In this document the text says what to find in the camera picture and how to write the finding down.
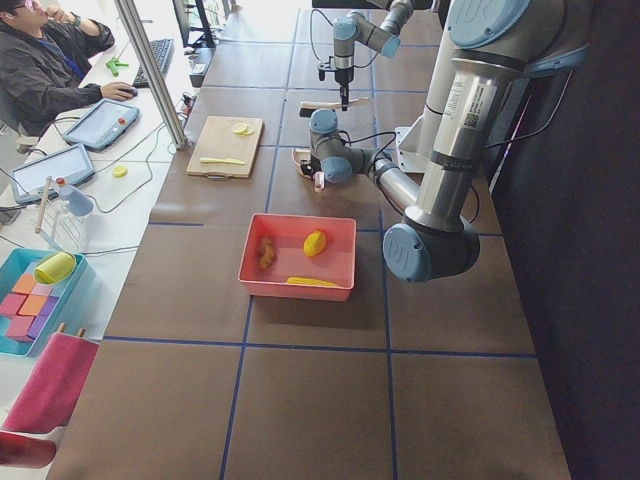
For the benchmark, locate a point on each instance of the yellow-green plastic knife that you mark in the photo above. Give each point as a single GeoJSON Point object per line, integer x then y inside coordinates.
{"type": "Point", "coordinates": [215, 160]}

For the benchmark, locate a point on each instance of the black monitor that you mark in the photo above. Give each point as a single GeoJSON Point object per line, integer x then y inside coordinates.
{"type": "Point", "coordinates": [195, 29]}

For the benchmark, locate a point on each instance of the blue plastic cup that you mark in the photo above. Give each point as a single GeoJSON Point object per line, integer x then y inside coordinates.
{"type": "Point", "coordinates": [77, 202]}

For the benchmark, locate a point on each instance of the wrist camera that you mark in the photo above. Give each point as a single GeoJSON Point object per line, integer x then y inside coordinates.
{"type": "Point", "coordinates": [325, 68]}

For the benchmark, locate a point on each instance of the far teach pendant tablet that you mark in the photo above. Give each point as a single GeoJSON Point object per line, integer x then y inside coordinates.
{"type": "Point", "coordinates": [102, 125]}

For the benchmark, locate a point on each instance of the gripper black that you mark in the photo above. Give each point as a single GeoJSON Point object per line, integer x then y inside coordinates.
{"type": "Point", "coordinates": [343, 80]}
{"type": "Point", "coordinates": [308, 164]}

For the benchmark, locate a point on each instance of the seated person dark jacket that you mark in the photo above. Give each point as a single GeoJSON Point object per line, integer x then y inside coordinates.
{"type": "Point", "coordinates": [45, 56]}

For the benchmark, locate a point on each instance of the beige dustpan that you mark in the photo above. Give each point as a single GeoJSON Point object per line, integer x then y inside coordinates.
{"type": "Point", "coordinates": [319, 179]}

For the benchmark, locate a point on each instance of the brown toy ginger root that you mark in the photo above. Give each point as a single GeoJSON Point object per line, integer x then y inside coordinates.
{"type": "Point", "coordinates": [266, 253]}

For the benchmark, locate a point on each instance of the pink plastic bin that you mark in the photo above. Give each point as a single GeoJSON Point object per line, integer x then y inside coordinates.
{"type": "Point", "coordinates": [288, 232]}

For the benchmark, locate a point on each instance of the pink cloth roll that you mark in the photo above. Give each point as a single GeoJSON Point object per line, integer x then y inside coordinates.
{"type": "Point", "coordinates": [50, 394]}

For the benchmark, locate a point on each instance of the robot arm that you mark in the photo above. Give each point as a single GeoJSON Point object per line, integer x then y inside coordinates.
{"type": "Point", "coordinates": [354, 28]}
{"type": "Point", "coordinates": [485, 46]}

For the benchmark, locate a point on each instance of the near teach pendant tablet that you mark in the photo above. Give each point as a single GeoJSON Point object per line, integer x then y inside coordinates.
{"type": "Point", "coordinates": [72, 163]}

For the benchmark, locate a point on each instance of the computer mouse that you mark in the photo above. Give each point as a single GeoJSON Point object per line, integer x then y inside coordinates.
{"type": "Point", "coordinates": [132, 93]}

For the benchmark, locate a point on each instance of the red chair seat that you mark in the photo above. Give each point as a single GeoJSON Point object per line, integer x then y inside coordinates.
{"type": "Point", "coordinates": [26, 452]}

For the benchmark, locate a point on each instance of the clear rack wooden rod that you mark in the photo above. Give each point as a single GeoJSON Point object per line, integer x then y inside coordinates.
{"type": "Point", "coordinates": [57, 226]}

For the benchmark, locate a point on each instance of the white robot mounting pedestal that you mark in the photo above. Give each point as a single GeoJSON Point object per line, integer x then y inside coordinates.
{"type": "Point", "coordinates": [425, 100]}

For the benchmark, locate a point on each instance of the bamboo cutting board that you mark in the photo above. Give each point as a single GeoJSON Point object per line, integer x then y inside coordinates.
{"type": "Point", "coordinates": [218, 140]}

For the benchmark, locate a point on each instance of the aluminium frame post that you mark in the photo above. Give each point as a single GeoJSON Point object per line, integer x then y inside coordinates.
{"type": "Point", "coordinates": [128, 14]}

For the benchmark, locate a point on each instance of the teach pendant tablet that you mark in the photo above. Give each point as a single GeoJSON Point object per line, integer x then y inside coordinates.
{"type": "Point", "coordinates": [72, 163]}
{"type": "Point", "coordinates": [102, 125]}

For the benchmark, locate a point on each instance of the yellow-green cup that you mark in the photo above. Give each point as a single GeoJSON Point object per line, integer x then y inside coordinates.
{"type": "Point", "coordinates": [54, 268]}

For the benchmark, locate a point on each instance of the upper lemon slice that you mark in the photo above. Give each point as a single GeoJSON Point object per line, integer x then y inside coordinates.
{"type": "Point", "coordinates": [239, 127]}

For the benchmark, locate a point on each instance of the yellow toy corn cob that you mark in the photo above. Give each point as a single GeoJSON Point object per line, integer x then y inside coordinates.
{"type": "Point", "coordinates": [308, 281]}

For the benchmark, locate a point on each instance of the teal storage box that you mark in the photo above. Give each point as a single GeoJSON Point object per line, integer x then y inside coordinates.
{"type": "Point", "coordinates": [66, 313]}

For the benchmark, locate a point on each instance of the beige hand brush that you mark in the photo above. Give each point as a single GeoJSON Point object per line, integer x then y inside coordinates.
{"type": "Point", "coordinates": [332, 104]}

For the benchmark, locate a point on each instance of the yellow toy potato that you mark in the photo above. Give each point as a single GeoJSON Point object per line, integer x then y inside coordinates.
{"type": "Point", "coordinates": [314, 243]}

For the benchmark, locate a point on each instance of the lemon half on desk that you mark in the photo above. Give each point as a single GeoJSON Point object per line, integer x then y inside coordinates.
{"type": "Point", "coordinates": [119, 171]}

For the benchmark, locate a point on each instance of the coloured foam blocks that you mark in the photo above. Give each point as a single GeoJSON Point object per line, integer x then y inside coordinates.
{"type": "Point", "coordinates": [26, 306]}

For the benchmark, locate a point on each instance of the green toy clamp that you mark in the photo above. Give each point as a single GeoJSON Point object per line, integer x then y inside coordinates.
{"type": "Point", "coordinates": [115, 65]}

